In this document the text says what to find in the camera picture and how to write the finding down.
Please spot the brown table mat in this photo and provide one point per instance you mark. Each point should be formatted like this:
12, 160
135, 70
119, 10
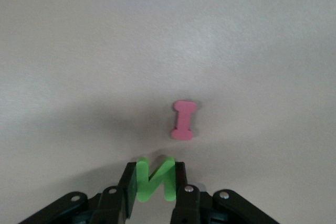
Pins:
105, 51

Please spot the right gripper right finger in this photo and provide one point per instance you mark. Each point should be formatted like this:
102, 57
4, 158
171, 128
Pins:
189, 205

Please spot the green foam letter N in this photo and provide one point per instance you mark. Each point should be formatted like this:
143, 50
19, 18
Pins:
143, 179

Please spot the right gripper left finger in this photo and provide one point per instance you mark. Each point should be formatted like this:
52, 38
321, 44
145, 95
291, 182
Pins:
110, 205

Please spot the red foam letter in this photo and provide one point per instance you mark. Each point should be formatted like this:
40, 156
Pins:
183, 121

